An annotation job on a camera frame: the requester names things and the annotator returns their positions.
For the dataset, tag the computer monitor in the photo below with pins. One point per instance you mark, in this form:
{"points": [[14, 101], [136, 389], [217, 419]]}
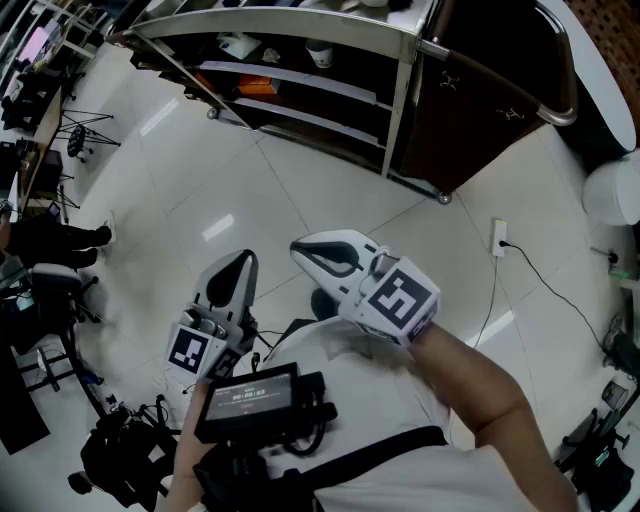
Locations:
{"points": [[40, 42]]}

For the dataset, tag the black mesh office chair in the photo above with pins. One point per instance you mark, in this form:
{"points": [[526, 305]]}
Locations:
{"points": [[605, 475]]}

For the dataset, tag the person's black shoe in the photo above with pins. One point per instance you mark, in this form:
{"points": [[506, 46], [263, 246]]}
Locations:
{"points": [[324, 304]]}

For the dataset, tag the steel serving cart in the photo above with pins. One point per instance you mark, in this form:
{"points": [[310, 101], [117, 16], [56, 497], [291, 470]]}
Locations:
{"points": [[280, 21]]}

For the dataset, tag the grey office chair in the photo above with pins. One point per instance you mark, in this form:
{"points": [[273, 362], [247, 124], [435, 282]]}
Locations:
{"points": [[55, 277]]}

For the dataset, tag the person's black trouser leg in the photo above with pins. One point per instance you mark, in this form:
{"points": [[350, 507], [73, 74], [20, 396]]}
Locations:
{"points": [[295, 327]]}

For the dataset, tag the black chest-mounted monitor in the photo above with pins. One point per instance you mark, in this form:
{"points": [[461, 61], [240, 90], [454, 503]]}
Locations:
{"points": [[245, 400]]}

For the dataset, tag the wooden desk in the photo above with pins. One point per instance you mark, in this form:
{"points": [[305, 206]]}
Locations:
{"points": [[50, 120]]}

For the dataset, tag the white power strip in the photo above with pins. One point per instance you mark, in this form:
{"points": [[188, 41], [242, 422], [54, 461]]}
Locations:
{"points": [[499, 235]]}

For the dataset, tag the black round perforated stool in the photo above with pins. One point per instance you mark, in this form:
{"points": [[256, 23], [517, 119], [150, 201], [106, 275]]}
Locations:
{"points": [[76, 140]]}

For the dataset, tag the person's white shirt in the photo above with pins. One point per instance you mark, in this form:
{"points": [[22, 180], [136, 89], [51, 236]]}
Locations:
{"points": [[370, 390]]}

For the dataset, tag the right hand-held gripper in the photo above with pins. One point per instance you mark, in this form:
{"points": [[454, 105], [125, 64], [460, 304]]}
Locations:
{"points": [[400, 297]]}

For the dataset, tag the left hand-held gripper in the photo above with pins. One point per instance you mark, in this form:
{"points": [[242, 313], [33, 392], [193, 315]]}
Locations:
{"points": [[190, 350]]}

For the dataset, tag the black chest mount rig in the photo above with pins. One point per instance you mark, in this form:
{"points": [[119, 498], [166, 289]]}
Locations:
{"points": [[235, 475]]}

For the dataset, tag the dark red object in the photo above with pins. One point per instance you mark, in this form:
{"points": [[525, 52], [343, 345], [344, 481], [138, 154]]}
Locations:
{"points": [[205, 82]]}

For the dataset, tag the white round bin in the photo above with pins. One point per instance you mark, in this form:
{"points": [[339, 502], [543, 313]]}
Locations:
{"points": [[615, 190]]}

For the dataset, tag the white round table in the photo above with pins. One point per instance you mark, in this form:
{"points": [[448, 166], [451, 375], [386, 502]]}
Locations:
{"points": [[590, 65]]}

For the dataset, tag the person's right forearm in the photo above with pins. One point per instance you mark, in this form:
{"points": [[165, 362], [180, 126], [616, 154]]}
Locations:
{"points": [[465, 380]]}

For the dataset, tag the person's left forearm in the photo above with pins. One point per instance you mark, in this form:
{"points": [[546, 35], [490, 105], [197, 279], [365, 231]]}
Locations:
{"points": [[187, 450]]}

